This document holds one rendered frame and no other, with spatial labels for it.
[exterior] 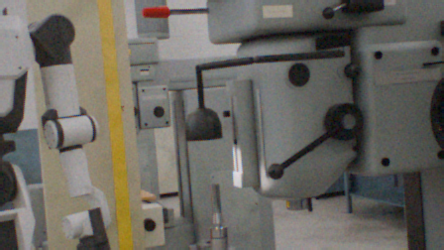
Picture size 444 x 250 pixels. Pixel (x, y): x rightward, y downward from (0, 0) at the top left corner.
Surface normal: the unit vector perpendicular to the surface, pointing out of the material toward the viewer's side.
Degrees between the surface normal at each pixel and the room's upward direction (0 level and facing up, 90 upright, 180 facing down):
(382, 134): 90
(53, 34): 88
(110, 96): 90
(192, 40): 90
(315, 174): 118
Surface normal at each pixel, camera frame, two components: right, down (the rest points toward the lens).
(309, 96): 0.36, 0.02
